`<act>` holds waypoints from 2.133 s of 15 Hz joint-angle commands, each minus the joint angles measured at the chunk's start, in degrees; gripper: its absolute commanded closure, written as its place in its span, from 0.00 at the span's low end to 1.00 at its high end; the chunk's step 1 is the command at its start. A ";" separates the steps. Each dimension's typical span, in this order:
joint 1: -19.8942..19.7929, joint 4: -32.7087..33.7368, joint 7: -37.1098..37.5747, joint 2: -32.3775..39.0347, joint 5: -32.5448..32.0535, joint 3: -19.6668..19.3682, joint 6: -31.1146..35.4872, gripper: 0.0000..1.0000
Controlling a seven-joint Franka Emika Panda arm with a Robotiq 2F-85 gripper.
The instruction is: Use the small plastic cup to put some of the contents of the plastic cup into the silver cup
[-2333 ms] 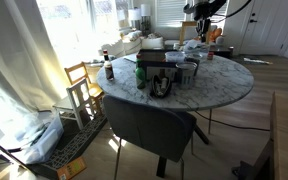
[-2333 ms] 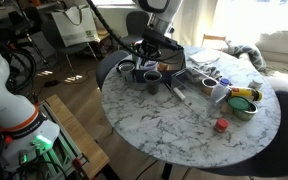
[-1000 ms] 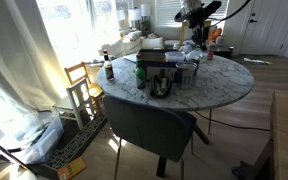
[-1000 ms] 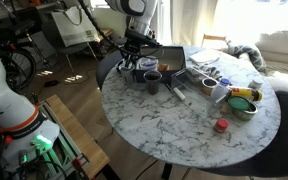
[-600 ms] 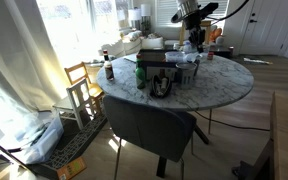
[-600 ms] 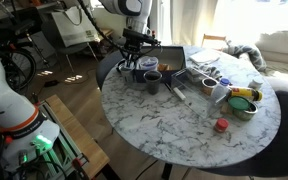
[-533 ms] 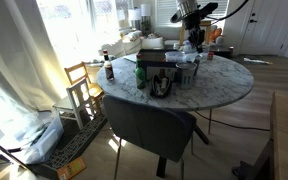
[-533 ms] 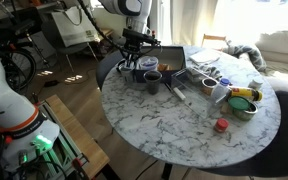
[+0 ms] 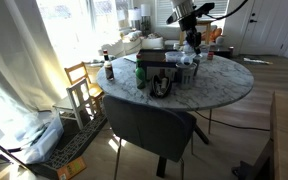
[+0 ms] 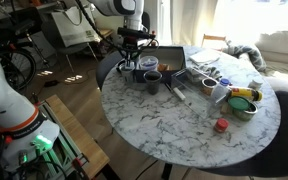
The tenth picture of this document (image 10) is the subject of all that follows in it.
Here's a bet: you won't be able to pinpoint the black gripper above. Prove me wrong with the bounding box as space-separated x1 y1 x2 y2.
122 35 141 69

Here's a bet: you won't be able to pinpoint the clear cup with dark contents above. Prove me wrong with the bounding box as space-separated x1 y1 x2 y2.
143 70 163 96

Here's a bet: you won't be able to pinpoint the brown paper cup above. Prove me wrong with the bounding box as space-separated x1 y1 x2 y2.
201 77 219 97

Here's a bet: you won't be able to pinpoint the grey upholstered chair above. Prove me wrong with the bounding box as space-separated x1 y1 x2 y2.
95 49 128 91

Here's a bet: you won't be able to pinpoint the small brown packet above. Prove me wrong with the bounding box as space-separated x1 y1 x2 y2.
157 63 170 72

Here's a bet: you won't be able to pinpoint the small wooden side table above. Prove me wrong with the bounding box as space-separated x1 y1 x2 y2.
97 28 114 40

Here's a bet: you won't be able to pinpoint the black office chair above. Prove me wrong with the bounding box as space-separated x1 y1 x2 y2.
141 11 151 34

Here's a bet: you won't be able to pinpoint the dark blue cardboard box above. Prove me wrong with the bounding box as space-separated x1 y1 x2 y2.
135 45 187 84

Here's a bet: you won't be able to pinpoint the black pen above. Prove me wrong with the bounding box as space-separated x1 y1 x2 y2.
164 82 176 95

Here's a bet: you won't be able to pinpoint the white marker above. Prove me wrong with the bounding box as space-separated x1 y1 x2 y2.
172 87 187 102

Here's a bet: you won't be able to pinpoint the white paper shopping bag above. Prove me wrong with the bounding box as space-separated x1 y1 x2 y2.
50 3 100 48

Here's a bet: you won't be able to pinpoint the beige curtain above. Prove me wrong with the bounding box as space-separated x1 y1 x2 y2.
169 0 219 48

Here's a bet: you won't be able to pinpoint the white paper stack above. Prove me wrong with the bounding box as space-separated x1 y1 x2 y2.
188 48 221 66

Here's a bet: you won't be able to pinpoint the clear plastic tray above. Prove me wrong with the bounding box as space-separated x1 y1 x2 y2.
170 66 233 120

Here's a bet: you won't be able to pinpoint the dark grey metal-leg chair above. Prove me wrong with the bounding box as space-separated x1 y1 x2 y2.
40 18 100 74

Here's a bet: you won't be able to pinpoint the small black floor device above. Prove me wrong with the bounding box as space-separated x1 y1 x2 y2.
43 79 60 88

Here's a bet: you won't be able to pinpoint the grey patterned gloves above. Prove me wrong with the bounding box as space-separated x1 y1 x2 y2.
187 65 223 83

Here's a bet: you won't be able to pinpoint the small wooden chair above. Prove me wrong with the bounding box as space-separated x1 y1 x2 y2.
201 33 228 51

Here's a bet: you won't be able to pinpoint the clear bottle with blue cap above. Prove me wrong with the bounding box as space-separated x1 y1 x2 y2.
211 77 232 104

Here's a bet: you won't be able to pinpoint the black bicycle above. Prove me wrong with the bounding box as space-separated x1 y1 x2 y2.
0 29 38 94

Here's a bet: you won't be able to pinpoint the small jar with red lid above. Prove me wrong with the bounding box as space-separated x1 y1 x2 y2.
213 117 230 134

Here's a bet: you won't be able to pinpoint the metal robot stand with clamps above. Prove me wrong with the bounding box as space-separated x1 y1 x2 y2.
17 99 92 180

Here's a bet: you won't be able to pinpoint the grey striped blanket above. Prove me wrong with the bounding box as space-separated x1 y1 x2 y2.
221 41 268 73

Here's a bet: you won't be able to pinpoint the metal tin with green lid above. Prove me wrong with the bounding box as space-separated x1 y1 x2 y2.
227 96 259 122

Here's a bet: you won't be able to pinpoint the small white jar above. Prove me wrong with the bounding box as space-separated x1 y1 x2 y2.
248 78 264 91

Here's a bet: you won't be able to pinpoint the white sofa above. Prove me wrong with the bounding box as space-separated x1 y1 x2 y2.
254 29 288 101

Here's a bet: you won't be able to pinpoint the black table pedestal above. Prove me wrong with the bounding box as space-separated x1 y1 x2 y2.
160 162 173 180

